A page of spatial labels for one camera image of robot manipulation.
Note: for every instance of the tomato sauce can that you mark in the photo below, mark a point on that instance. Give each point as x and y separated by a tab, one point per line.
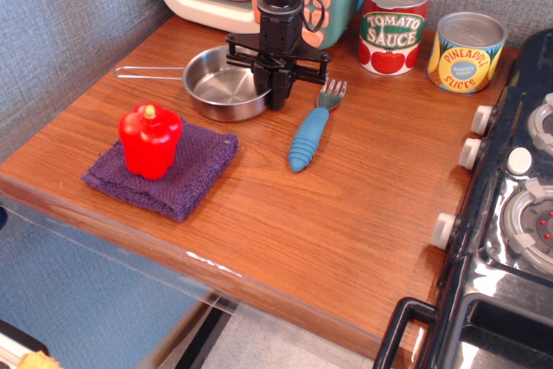
390	35

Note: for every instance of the pineapple slices can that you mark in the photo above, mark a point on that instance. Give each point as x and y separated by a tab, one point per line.
466	51

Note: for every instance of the red toy bell pepper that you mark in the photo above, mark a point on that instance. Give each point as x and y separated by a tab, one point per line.
150	135

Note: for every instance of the black toy stove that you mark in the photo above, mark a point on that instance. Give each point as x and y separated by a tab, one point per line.
494	308

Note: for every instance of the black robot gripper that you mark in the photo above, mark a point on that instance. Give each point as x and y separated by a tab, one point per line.
278	55

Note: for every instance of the purple folded cloth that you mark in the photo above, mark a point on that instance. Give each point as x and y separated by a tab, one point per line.
202	155

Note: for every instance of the blue handled toy fork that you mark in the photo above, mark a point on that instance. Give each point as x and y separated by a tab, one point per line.
306	141

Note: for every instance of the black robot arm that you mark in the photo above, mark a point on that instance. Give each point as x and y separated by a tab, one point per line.
277	55

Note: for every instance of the small steel pot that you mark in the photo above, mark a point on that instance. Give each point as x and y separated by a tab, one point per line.
218	90

